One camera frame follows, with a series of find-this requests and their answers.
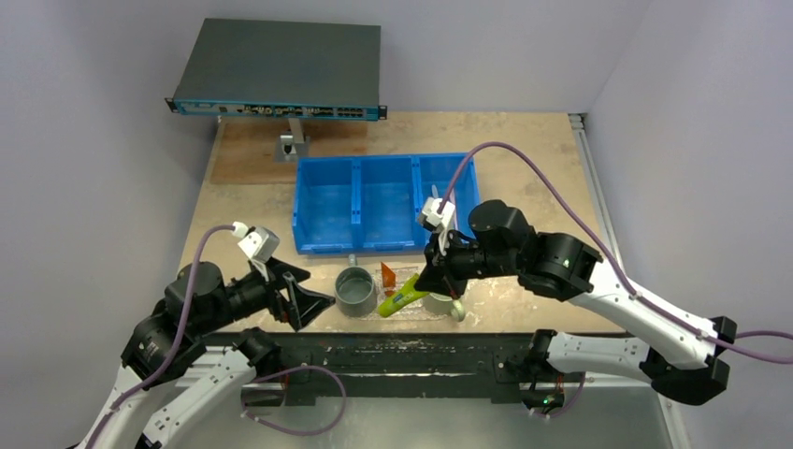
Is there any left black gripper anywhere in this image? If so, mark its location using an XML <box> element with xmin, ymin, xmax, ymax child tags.
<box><xmin>196</xmin><ymin>253</ymin><xmax>335</xmax><ymax>334</ymax></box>

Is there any light green mug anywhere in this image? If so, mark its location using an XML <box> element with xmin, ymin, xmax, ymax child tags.
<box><xmin>422</xmin><ymin>294</ymin><xmax>467</xmax><ymax>323</ymax></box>

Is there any clear plastic holder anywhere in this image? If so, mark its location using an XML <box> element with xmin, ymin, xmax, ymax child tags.
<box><xmin>375</xmin><ymin>267</ymin><xmax>422</xmax><ymax>318</ymax></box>

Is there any grey mug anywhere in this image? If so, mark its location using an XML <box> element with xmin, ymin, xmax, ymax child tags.
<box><xmin>334</xmin><ymin>254</ymin><xmax>378</xmax><ymax>318</ymax></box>

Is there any blue plastic divided bin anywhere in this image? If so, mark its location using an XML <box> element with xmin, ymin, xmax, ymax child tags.
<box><xmin>292</xmin><ymin>152</ymin><xmax>464</xmax><ymax>255</ymax></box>

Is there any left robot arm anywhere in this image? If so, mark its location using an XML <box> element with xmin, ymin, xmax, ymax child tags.
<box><xmin>79</xmin><ymin>259</ymin><xmax>336</xmax><ymax>448</ymax></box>

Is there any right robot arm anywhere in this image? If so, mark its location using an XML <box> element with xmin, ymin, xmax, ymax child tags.
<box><xmin>415</xmin><ymin>197</ymin><xmax>737</xmax><ymax>405</ymax></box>

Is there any wooden base board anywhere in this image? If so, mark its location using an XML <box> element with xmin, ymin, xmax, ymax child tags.
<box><xmin>209</xmin><ymin>118</ymin><xmax>386</xmax><ymax>184</ymax></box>

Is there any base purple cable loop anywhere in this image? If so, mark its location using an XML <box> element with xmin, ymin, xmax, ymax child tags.
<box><xmin>239</xmin><ymin>362</ymin><xmax>346</xmax><ymax>436</ymax></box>

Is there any black aluminium base frame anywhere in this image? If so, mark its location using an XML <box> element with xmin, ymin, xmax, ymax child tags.
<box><xmin>166</xmin><ymin>331</ymin><xmax>645</xmax><ymax>407</ymax></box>

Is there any metal switch stand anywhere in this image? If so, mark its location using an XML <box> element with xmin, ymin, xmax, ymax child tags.
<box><xmin>274</xmin><ymin>118</ymin><xmax>310</xmax><ymax>163</ymax></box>

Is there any grey network switch box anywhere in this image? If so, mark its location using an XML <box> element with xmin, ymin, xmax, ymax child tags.
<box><xmin>166</xmin><ymin>18</ymin><xmax>388</xmax><ymax>122</ymax></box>

